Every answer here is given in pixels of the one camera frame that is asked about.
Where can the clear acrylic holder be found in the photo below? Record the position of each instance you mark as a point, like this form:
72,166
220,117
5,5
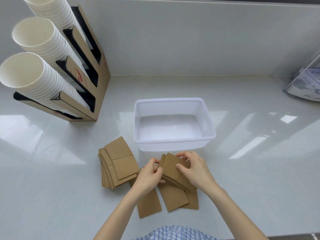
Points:
306,72

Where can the person's right hand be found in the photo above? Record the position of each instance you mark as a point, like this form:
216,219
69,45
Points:
198,171

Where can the brown cardboard cup sleeve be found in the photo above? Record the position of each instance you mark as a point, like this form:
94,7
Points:
173,197
194,201
149,207

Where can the small bundle of cardboard sleeves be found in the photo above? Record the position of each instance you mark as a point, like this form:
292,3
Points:
172,164

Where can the person's right forearm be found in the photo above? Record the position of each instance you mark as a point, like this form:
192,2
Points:
237,217

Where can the stack of brown cup sleeves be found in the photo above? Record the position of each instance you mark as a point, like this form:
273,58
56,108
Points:
119,162

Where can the person's left forearm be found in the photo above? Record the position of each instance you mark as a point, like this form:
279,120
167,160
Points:
117,217

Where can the blue checked shirt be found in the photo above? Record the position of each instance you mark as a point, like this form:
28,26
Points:
175,233

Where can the brown cardboard cup dispenser rack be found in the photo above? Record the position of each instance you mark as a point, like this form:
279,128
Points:
102,77

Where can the person's left thumb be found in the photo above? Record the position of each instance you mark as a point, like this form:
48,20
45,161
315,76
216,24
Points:
160,181

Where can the person's left hand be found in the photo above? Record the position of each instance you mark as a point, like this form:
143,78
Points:
146,178

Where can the stack of white paper cups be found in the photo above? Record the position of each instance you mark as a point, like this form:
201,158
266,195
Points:
47,44
51,7
37,82

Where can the white translucent plastic bin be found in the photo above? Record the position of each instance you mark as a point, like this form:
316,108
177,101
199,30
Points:
172,127

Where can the clear plastic packets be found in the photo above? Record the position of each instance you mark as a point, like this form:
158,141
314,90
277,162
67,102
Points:
308,83

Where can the person's right thumb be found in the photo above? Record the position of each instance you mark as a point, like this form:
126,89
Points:
182,168

